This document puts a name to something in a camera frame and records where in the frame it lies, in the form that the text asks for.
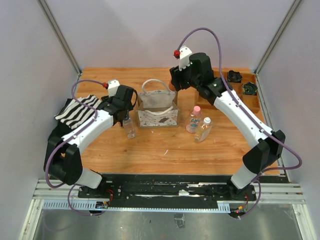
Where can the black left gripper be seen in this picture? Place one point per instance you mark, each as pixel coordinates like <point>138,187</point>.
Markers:
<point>107,99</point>

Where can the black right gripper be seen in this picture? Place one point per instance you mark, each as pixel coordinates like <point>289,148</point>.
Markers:
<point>177,75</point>

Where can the clear bottle dark cap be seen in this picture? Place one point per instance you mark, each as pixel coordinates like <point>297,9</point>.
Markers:
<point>129,128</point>

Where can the clear bottle pink cap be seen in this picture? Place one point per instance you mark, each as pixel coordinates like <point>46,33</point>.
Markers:
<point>193,119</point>

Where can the black white striped cloth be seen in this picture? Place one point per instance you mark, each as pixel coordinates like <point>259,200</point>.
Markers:
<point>70,117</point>

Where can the clear bottle white cap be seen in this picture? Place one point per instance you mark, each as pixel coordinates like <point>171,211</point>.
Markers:
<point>203,130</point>

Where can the dark blue pump bottle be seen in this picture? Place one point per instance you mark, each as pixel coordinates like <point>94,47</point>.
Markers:
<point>127,117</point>

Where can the bright blue pump bottle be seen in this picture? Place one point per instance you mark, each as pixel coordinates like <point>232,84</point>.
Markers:
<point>171,86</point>

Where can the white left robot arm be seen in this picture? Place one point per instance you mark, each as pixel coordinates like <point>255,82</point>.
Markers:
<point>63,163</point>

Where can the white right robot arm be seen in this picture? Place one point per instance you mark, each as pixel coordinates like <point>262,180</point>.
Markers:
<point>266,144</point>

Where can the printed canvas tote bag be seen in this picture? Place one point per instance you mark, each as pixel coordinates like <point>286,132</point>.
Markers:
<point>157,108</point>

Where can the black rolled tie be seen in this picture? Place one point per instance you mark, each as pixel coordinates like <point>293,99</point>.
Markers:
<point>234,77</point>

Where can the wooden divided tray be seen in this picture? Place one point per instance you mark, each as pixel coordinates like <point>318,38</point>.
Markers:
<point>251,101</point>

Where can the green yellow rolled tie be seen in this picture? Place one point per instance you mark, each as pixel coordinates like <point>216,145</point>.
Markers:
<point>250,89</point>

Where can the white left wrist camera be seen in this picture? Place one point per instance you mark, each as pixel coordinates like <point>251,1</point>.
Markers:
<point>112,87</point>

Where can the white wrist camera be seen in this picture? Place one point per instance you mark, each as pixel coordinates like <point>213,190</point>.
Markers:
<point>112,87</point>
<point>184,57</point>

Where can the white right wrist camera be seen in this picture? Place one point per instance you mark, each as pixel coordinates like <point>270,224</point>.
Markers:
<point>184,57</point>

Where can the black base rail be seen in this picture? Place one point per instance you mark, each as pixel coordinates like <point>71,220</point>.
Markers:
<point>167,190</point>

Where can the grey slotted cable duct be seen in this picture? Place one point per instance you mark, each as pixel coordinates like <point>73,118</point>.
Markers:
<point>93,205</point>

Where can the right aluminium frame post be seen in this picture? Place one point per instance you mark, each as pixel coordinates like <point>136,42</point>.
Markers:
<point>278,34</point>

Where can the aluminium frame post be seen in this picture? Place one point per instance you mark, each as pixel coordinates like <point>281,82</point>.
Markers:
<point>59,35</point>
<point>278,34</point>

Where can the left aluminium frame post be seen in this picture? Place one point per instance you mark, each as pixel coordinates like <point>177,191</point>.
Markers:
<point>59,35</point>

